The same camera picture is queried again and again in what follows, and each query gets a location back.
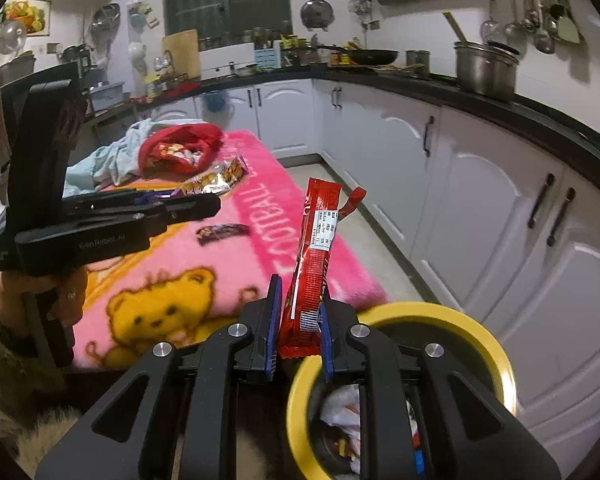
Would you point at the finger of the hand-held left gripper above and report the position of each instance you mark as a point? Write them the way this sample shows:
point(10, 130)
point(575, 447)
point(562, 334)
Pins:
point(190, 207)
point(125, 199)

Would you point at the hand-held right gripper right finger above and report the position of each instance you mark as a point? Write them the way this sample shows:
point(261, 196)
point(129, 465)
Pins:
point(328, 355)

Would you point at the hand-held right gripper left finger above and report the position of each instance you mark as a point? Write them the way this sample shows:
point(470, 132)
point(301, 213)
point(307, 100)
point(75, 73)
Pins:
point(274, 325)

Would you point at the shiny purple snack wrapper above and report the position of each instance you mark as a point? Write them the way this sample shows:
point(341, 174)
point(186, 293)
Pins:
point(215, 180)

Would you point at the red snack wrapper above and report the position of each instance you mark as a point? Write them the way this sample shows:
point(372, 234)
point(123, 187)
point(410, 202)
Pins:
point(312, 250)

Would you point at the yellow-rimmed trash bin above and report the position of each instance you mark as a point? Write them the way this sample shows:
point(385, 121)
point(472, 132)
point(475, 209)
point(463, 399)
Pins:
point(430, 312)

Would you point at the person's left forearm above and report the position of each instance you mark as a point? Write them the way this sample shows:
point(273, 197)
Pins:
point(0, 360)

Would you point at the person's left hand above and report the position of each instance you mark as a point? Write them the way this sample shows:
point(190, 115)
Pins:
point(77, 285)

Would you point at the dark candy wrapper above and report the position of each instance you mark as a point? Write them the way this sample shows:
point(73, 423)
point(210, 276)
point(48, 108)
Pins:
point(222, 232)

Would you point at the light blue cloth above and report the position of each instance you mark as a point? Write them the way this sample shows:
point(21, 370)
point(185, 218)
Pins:
point(115, 155)

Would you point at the white plastic bag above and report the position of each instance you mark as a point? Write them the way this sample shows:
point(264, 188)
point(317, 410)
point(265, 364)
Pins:
point(340, 407)

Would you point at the pink printed blanket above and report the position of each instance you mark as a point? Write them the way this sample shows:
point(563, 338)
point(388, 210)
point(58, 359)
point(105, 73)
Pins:
point(205, 260)

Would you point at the red snack bag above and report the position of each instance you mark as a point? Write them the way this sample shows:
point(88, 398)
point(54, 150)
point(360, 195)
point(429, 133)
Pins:
point(180, 135)

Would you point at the black electric kettle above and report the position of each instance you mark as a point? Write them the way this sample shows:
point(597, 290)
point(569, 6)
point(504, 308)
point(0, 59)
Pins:
point(77, 60)

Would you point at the wooden cutting board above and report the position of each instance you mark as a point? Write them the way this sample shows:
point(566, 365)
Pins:
point(181, 52)

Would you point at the hanging steel bowl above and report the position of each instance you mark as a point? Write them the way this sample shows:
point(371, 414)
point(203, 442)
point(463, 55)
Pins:
point(106, 16)

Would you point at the blue utensil holder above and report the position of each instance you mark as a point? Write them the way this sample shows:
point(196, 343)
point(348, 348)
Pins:
point(268, 56)

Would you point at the dark kitchen window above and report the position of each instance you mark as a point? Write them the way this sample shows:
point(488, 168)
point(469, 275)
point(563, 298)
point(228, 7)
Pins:
point(225, 0)

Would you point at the white kitchen cabinets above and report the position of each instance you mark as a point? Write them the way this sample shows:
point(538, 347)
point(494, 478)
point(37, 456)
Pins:
point(480, 185)

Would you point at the hanging steel lid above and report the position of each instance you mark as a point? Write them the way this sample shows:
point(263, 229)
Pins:
point(316, 13)

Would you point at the black wok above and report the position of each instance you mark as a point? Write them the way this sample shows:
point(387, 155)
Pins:
point(367, 56)

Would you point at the small steel pot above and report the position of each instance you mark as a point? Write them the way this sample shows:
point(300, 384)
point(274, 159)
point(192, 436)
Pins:
point(419, 62)

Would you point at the black kitchen countertop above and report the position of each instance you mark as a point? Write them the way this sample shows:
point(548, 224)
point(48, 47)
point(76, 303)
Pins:
point(530, 115)

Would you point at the large steel pot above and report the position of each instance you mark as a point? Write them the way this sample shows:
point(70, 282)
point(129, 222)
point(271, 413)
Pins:
point(485, 70)

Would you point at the row of hanging kitchen utensils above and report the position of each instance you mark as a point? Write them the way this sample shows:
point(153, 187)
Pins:
point(535, 15)

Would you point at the fruit wall picture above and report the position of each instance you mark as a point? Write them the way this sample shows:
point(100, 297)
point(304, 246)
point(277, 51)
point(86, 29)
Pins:
point(25, 16)

